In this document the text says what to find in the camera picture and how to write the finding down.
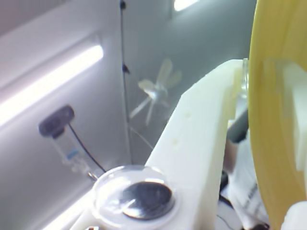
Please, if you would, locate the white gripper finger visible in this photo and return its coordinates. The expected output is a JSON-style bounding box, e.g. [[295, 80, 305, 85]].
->
[[71, 58, 250, 230], [263, 58, 307, 172]]

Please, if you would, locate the yellow plate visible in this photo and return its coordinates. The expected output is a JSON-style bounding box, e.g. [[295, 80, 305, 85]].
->
[[248, 0, 307, 230]]

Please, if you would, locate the white ceiling fan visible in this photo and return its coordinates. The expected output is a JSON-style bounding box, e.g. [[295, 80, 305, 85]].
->
[[129, 58, 183, 127]]

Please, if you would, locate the white printed paper bag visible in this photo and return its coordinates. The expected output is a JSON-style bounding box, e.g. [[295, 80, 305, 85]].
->
[[226, 138, 273, 230]]

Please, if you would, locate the googly eye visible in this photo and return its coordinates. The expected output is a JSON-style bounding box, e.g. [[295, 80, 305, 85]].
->
[[92, 165, 180, 228]]

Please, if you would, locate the thin grey stand pole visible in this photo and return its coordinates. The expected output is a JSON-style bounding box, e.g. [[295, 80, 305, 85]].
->
[[118, 0, 134, 166]]

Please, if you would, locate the black webcam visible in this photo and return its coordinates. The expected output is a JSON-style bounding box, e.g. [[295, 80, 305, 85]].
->
[[38, 104, 75, 138]]

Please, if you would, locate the long fluorescent ceiling light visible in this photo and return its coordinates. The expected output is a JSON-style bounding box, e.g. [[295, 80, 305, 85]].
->
[[0, 44, 105, 127]]

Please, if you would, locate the black webcam cable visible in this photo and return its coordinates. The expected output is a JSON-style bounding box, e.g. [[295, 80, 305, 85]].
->
[[68, 122, 107, 173]]

